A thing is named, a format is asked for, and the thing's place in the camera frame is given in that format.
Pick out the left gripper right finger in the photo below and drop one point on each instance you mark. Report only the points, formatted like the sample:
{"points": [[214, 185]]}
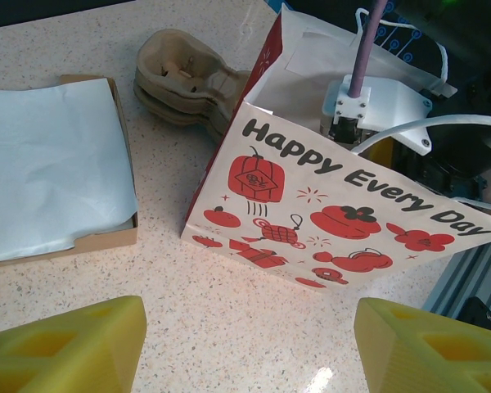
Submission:
{"points": [[433, 356]]}

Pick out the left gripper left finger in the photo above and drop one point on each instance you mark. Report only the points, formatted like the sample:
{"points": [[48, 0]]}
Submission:
{"points": [[65, 352]]}

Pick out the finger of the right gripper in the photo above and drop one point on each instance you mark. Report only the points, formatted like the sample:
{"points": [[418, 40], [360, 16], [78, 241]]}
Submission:
{"points": [[378, 157]]}

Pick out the red white paper gift bag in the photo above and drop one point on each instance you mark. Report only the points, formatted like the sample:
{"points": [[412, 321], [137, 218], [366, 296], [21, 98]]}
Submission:
{"points": [[311, 204]]}

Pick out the brown cardboard tray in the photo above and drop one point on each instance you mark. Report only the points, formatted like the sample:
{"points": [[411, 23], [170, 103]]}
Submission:
{"points": [[122, 172]]}

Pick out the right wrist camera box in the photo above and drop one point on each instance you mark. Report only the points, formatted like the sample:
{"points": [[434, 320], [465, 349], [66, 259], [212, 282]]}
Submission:
{"points": [[393, 106]]}

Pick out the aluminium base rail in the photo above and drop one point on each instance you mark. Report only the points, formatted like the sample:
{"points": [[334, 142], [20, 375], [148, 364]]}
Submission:
{"points": [[466, 270]]}

